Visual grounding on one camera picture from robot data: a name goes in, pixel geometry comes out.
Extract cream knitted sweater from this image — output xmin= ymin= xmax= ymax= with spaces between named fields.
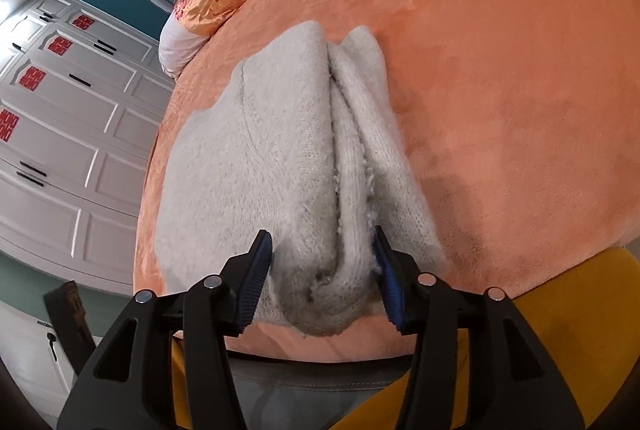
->
xmin=154 ymin=21 xmax=448 ymax=336

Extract yellow top of person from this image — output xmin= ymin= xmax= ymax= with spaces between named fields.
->
xmin=169 ymin=245 xmax=640 ymax=430

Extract grey trousers of person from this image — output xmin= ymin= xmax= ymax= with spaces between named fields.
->
xmin=229 ymin=352 xmax=412 ymax=429

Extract white panelled wardrobe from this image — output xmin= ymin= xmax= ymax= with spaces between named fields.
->
xmin=1 ymin=0 xmax=174 ymax=294

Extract white long pillow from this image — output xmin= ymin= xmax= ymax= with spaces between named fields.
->
xmin=158 ymin=8 xmax=218 ymax=78

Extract orange velvet bedspread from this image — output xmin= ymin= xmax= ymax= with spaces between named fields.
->
xmin=131 ymin=0 xmax=640 ymax=363

